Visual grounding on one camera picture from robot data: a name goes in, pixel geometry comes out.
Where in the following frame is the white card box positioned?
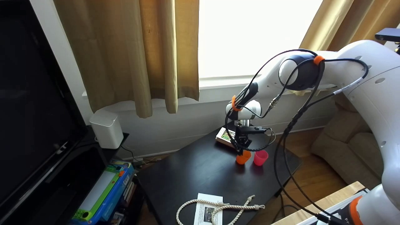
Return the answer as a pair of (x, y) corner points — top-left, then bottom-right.
(215, 127), (235, 149)

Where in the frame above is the black tv stand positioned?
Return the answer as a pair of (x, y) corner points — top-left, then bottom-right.
(20, 136), (134, 225)

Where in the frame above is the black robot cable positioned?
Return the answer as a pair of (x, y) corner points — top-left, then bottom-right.
(224, 47), (371, 225)

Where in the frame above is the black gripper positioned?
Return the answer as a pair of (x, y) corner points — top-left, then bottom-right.
(232, 121), (266, 154)

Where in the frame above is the black television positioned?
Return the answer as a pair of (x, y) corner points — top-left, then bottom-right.
(0, 0), (92, 225)

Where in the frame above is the white speaker box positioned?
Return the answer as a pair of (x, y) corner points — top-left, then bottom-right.
(90, 110), (124, 150)

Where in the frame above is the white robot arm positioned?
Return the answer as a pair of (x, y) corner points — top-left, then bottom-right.
(226, 40), (400, 225)

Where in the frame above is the left tan curtain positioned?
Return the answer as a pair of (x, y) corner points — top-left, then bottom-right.
(54, 0), (200, 117)

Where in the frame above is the tan curtain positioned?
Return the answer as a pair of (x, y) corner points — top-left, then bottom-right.
(54, 0), (200, 117)
(300, 0), (400, 50)

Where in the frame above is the pink plastic cup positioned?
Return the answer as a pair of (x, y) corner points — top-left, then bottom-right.
(252, 150), (269, 166)

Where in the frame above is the orange plastic cup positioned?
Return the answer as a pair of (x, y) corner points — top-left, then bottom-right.
(235, 150), (251, 165)

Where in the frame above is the olive armchair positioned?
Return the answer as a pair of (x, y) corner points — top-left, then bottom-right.
(311, 95), (382, 189)

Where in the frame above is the white flat box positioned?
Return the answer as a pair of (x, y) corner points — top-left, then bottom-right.
(194, 192), (222, 225)

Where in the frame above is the right tan curtain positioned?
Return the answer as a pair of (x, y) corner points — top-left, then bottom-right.
(300, 0), (400, 50)

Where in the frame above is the green blue toy box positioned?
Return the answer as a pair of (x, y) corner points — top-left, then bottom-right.
(71, 161), (134, 225)

